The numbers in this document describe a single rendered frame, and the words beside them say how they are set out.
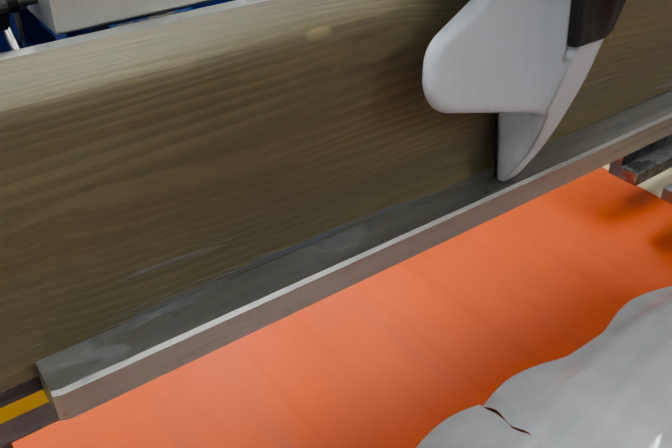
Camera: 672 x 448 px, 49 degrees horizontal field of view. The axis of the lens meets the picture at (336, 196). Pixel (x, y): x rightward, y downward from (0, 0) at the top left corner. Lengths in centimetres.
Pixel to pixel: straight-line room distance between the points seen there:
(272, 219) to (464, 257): 22
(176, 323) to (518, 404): 18
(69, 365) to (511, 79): 14
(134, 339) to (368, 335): 19
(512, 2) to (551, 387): 19
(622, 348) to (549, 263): 7
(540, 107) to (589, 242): 22
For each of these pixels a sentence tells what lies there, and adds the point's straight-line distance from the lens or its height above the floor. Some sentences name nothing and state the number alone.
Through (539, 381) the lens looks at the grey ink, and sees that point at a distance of 35.
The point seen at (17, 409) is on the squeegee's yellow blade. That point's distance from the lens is 22.
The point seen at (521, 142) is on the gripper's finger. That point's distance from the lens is 24.
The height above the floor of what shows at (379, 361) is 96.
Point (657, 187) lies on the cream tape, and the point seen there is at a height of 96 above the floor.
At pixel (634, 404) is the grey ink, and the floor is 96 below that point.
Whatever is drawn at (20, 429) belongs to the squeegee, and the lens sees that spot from 22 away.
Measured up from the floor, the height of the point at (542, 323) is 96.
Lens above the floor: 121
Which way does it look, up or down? 33 degrees down
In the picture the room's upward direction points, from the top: straight up
